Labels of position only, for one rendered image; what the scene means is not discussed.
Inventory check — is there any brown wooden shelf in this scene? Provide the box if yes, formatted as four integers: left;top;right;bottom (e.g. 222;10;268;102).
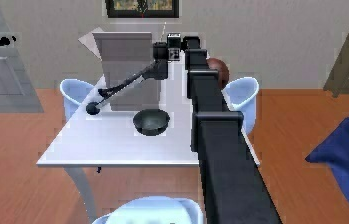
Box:
322;9;349;99

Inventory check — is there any brown ball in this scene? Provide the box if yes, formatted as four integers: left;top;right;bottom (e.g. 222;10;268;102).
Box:
206;57;231;90

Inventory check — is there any grey door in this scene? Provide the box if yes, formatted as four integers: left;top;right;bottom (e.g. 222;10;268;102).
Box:
0;0;45;114

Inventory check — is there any black framed picture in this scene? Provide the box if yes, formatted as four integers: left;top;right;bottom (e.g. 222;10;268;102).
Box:
104;0;180;19

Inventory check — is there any light blue chair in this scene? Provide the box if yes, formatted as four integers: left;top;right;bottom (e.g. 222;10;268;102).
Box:
59;78;97;122
91;195;205;224
221;76;260;136

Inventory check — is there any white table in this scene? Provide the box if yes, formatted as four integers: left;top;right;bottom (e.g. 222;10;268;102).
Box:
36;59;261;224

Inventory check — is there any black door handle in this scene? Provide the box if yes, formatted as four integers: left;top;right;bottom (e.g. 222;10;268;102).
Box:
0;34;18;47

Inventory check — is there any grey laptop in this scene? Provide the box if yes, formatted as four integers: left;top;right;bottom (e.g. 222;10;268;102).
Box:
92;31;164;112

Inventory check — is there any dark grey bowl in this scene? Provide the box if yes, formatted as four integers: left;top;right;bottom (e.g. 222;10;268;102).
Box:
132;108;172;137

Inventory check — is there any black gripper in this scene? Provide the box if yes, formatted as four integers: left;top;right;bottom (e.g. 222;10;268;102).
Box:
85;41;170;116

